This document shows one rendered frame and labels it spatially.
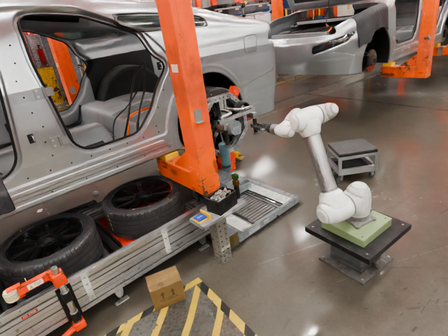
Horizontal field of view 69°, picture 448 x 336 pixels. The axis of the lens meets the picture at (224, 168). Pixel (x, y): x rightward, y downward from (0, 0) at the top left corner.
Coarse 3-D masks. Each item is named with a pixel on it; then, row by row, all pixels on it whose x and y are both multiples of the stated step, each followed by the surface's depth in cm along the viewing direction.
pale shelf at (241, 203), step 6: (240, 204) 244; (246, 204) 247; (204, 210) 243; (234, 210) 240; (216, 216) 233; (222, 216) 233; (192, 222) 233; (204, 222) 229; (210, 222) 228; (216, 222) 231; (204, 228) 224
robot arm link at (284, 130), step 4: (284, 120) 266; (288, 120) 263; (280, 124) 264; (284, 124) 262; (288, 124) 261; (276, 128) 265; (280, 128) 261; (284, 128) 259; (288, 128) 258; (276, 132) 265; (280, 132) 261; (284, 132) 259; (288, 132) 257; (292, 132) 258; (280, 136) 265; (284, 136) 261; (288, 136) 259; (292, 136) 260
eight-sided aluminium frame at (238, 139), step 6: (216, 96) 283; (222, 96) 282; (228, 96) 286; (234, 96) 291; (210, 102) 275; (234, 102) 295; (210, 108) 277; (240, 120) 310; (246, 120) 309; (246, 126) 310; (240, 132) 313; (240, 138) 309; (234, 144) 310; (216, 150) 293; (234, 150) 308
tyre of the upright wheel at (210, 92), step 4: (208, 88) 289; (212, 88) 287; (216, 88) 288; (220, 88) 290; (224, 88) 293; (208, 92) 282; (212, 92) 285; (216, 92) 287; (220, 92) 290; (224, 92) 293; (208, 96) 283; (212, 96) 286; (180, 128) 290; (180, 132) 292; (180, 136) 296; (180, 140) 300; (216, 156) 306
